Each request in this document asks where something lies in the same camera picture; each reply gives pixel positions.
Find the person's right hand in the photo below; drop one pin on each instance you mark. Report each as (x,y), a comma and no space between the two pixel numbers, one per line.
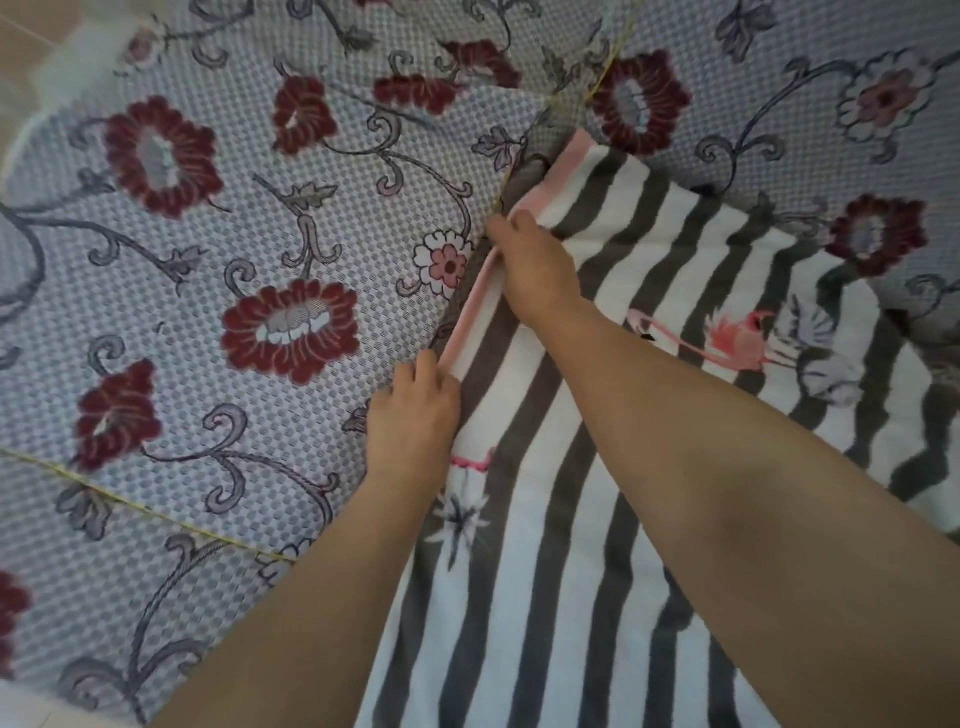
(532,270)

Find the person's left hand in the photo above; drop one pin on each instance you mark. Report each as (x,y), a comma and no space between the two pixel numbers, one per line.
(412,431)

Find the grey white striped flamingo blanket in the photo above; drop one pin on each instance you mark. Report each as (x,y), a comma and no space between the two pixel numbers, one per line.
(600,585)

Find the grey floral sofa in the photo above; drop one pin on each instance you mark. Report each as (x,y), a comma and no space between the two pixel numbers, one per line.
(262,225)

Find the person's right forearm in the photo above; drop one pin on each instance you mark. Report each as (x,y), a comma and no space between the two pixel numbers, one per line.
(750,510)

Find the person's left forearm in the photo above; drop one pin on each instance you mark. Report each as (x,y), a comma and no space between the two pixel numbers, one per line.
(300,615)

